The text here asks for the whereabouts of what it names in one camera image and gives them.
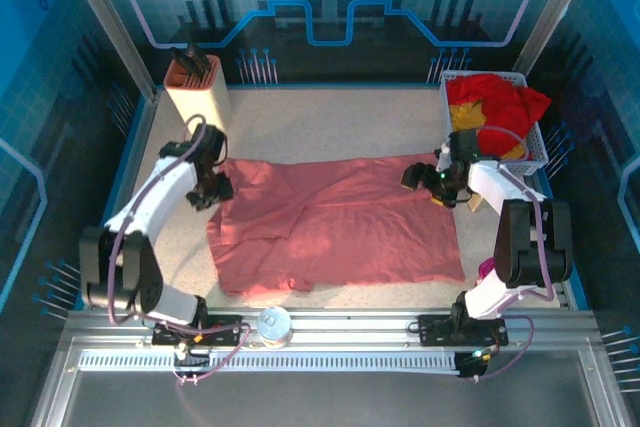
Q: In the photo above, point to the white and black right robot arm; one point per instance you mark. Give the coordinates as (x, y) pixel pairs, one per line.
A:
(492, 182)

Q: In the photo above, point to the tin can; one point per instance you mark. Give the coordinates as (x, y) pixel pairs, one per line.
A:
(274, 324)

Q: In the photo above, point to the aluminium mounting rail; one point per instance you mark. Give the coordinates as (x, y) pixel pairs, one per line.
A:
(350, 322)

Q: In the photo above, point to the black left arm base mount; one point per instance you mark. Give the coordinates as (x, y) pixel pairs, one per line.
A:
(222, 329)

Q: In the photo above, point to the white plastic basket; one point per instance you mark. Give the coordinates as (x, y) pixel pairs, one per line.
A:
(539, 147)

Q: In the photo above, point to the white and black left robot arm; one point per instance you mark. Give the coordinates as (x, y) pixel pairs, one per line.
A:
(155, 187)

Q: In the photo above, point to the pink plastic container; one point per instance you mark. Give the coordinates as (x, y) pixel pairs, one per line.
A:
(486, 267)

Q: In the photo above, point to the black controller box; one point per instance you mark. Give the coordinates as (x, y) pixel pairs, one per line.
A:
(470, 367)

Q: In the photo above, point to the aluminium frame post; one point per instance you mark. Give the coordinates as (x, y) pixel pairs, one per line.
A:
(555, 12)
(110, 22)

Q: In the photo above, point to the beige knife block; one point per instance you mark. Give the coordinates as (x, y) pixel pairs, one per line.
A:
(200, 97)

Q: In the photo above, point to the pink t-shirt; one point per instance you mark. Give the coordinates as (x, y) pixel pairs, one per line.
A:
(350, 227)

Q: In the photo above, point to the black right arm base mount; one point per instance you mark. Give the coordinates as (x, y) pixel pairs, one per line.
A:
(435, 329)

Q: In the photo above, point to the red t-shirt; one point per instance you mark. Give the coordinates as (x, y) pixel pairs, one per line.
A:
(500, 102)

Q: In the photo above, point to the yellow t-shirt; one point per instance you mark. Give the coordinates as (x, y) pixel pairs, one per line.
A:
(467, 117)

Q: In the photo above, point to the spice jar with black lid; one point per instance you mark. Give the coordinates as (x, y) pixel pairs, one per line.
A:
(475, 203)

